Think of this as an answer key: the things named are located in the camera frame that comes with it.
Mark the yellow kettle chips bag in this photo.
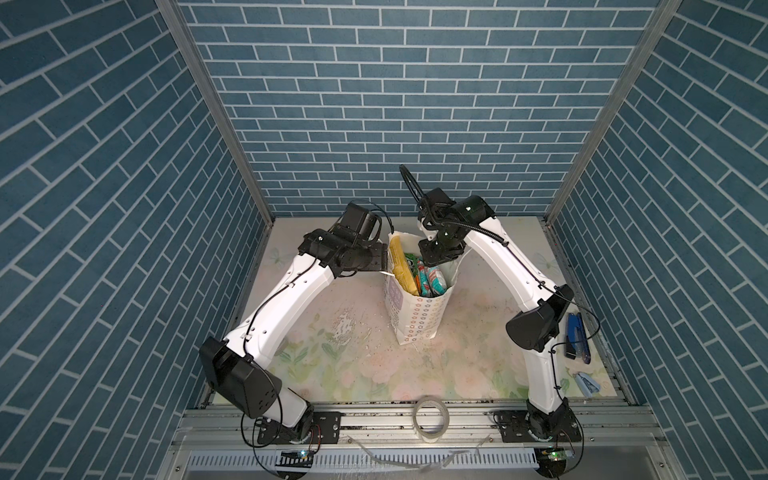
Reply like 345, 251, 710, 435
389, 234, 419, 296

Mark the teal Fox's mint blossom candy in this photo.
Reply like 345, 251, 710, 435
426, 266, 449, 297

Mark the white patterned paper bag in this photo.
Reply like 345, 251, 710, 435
384, 256, 463, 345

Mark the green Fox's spring tea candy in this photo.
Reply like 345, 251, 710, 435
404, 253, 421, 284

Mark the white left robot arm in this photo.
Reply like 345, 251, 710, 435
199, 202, 388, 438

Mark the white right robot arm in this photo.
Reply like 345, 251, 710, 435
412, 187, 574, 441

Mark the blue black stapler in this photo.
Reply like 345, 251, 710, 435
565, 313, 592, 365

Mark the clear tape roll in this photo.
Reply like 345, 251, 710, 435
411, 396, 451, 443

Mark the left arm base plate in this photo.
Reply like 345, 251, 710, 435
256, 411, 342, 446

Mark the aluminium front rail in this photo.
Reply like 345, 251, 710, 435
171, 400, 667, 450

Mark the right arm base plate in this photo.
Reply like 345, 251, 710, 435
490, 405, 583, 443

